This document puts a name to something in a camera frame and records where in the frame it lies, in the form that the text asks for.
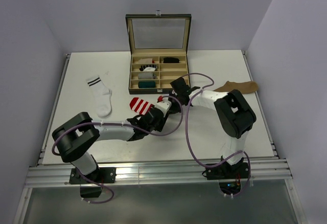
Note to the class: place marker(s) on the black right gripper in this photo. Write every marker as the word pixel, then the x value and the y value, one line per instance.
pixel 171 109

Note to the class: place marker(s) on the brown ribbed sock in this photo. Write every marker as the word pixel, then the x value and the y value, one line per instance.
pixel 244 87

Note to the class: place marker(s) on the rolled black white sock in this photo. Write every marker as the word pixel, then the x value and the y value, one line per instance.
pixel 148 68

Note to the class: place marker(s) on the white sock black stripes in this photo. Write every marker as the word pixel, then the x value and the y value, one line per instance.
pixel 102 95

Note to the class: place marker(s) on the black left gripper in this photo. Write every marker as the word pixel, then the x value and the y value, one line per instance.
pixel 159 127

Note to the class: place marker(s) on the rolled teal sock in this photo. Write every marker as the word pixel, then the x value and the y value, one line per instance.
pixel 147 84

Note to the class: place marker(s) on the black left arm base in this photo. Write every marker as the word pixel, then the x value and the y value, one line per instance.
pixel 102 175

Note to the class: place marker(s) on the rolled grey sock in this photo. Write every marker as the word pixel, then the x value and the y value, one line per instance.
pixel 146 75

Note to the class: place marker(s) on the aluminium table frame rail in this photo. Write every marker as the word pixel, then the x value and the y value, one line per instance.
pixel 152 173

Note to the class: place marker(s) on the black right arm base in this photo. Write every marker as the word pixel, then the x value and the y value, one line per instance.
pixel 233 173

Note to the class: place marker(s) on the red white striped sock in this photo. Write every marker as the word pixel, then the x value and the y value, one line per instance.
pixel 140 106

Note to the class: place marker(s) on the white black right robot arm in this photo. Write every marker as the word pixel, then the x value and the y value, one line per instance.
pixel 234 113

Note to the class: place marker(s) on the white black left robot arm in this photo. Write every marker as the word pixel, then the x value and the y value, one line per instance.
pixel 74 138

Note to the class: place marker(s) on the black compartment storage box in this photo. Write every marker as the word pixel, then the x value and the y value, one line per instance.
pixel 152 37

